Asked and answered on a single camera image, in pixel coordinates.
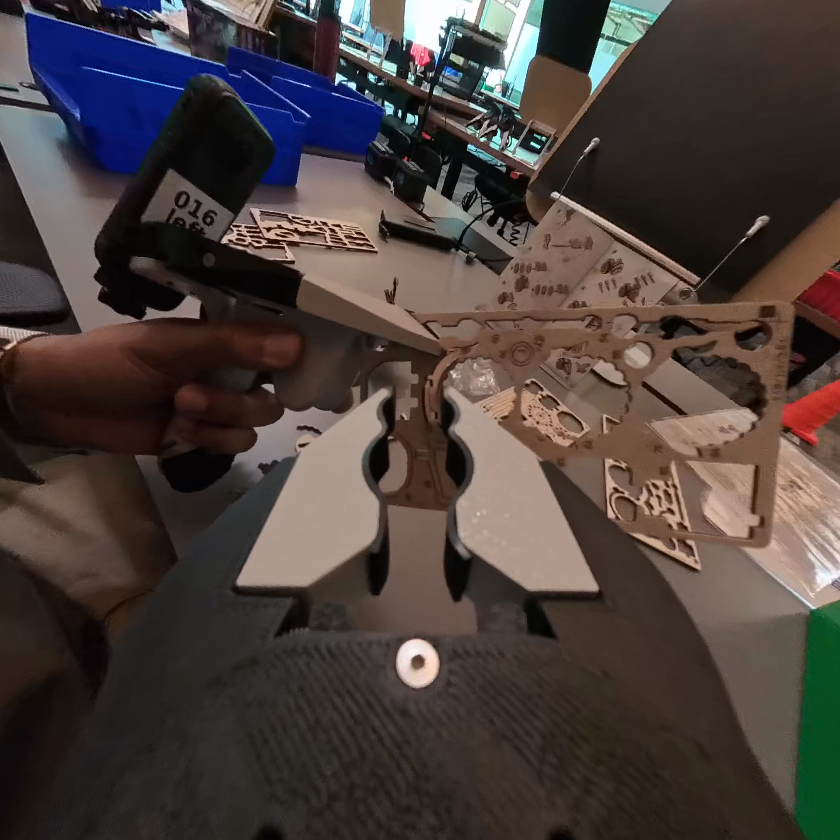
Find grey desk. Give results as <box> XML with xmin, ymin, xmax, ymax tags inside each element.
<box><xmin>0</xmin><ymin>12</ymin><xmax>840</xmax><ymax>808</ymax></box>

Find black cable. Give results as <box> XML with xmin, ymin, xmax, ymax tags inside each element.
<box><xmin>460</xmin><ymin>197</ymin><xmax>526</xmax><ymax>262</ymax></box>

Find black power strip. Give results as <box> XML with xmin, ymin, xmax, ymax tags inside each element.
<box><xmin>380</xmin><ymin>209</ymin><xmax>457</xmax><ymax>249</ymax></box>

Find thin metal rod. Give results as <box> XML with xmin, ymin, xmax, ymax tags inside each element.
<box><xmin>552</xmin><ymin>137</ymin><xmax>602</xmax><ymax>197</ymax></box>
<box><xmin>696</xmin><ymin>217</ymin><xmax>770</xmax><ymax>289</ymax></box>

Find small clear plastic bag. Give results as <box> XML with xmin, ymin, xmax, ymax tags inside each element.
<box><xmin>453</xmin><ymin>357</ymin><xmax>503</xmax><ymax>397</ymax></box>

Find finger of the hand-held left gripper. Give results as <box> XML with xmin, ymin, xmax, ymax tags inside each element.
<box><xmin>299</xmin><ymin>271</ymin><xmax>443</xmax><ymax>359</ymax></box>

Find person's left hand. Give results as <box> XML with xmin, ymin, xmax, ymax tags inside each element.
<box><xmin>7</xmin><ymin>318</ymin><xmax>307</xmax><ymax>458</ymax></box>

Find wooden sheet with scalloped cutouts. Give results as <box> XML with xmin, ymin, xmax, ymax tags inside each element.
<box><xmin>380</xmin><ymin>301</ymin><xmax>796</xmax><ymax>548</ymax></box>

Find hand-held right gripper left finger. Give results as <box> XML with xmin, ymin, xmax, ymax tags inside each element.
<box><xmin>235</xmin><ymin>387</ymin><xmax>396</xmax><ymax>597</ymax></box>

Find small dark wooden sheet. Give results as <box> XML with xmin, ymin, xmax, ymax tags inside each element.
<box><xmin>220</xmin><ymin>221</ymin><xmax>296</xmax><ymax>264</ymax></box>

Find maroon bottle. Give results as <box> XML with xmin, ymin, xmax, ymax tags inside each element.
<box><xmin>315</xmin><ymin>0</ymin><xmax>342</xmax><ymax>79</ymax></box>

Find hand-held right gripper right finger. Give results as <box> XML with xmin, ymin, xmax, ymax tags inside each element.
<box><xmin>443</xmin><ymin>388</ymin><xmax>603</xmax><ymax>602</ymax></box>

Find large blue bin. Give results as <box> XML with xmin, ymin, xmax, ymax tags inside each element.
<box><xmin>25</xmin><ymin>11</ymin><xmax>310</xmax><ymax>185</ymax></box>

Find green bin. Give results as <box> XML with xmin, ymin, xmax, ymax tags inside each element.
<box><xmin>795</xmin><ymin>604</ymin><xmax>840</xmax><ymax>840</ymax></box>

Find wooden sheet with round holes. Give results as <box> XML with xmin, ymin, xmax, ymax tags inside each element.
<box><xmin>605</xmin><ymin>455</ymin><xmax>702</xmax><ymax>569</ymax></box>

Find dark printed box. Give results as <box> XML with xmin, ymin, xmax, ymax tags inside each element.
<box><xmin>187</xmin><ymin>0</ymin><xmax>277</xmax><ymax>62</ymax></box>

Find instruction booklet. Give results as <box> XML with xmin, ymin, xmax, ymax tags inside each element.
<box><xmin>476</xmin><ymin>197</ymin><xmax>700</xmax><ymax>394</ymax></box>

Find metal wrist bracelet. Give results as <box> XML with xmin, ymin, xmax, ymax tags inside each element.
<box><xmin>0</xmin><ymin>329</ymin><xmax>52</xmax><ymax>368</ymax></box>

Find person's brown trousers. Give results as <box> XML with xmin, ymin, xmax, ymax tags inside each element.
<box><xmin>0</xmin><ymin>452</ymin><xmax>179</xmax><ymax>664</ymax></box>

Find wooden sheet with gear parts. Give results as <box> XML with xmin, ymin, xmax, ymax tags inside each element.
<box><xmin>482</xmin><ymin>377</ymin><xmax>592</xmax><ymax>454</ymax></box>

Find wooden sheet with small slots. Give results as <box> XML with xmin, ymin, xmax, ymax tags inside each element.
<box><xmin>250</xmin><ymin>207</ymin><xmax>380</xmax><ymax>257</ymax></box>

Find black panel with tan back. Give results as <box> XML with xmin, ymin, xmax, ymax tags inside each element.
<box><xmin>529</xmin><ymin>0</ymin><xmax>840</xmax><ymax>295</ymax></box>

